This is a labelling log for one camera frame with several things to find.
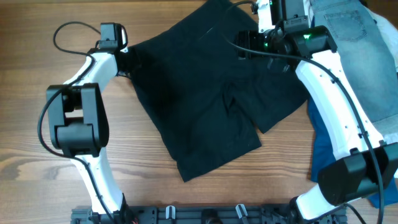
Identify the blue t-shirt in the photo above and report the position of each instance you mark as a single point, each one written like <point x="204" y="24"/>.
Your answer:
<point x="323" y="156"/>

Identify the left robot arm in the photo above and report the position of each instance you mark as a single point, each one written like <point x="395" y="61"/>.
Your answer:
<point x="73" y="124"/>

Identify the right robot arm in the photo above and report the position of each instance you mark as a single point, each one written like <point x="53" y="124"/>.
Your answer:
<point x="364" y="163"/>

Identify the grey rail clip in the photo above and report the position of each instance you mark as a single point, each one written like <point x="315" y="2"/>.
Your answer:
<point x="241" y="211"/>
<point x="170" y="212"/>

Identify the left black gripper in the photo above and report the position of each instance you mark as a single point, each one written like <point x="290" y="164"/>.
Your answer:
<point x="129" y="70"/>

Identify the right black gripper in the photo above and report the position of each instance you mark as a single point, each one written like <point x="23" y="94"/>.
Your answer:
<point x="251" y="37"/>

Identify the left grey rail clip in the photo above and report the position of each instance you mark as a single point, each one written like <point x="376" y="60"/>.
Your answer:
<point x="170" y="212"/>

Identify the right grey rail clip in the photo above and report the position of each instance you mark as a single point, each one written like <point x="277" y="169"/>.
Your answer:
<point x="241" y="211"/>

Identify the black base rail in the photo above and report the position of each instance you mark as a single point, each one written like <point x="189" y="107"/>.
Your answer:
<point x="265" y="214"/>

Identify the light blue denim shorts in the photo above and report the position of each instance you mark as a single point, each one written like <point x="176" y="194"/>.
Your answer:
<point x="365" y="57"/>

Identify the black shorts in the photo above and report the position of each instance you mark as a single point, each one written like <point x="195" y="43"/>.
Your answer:
<point x="208" y="104"/>

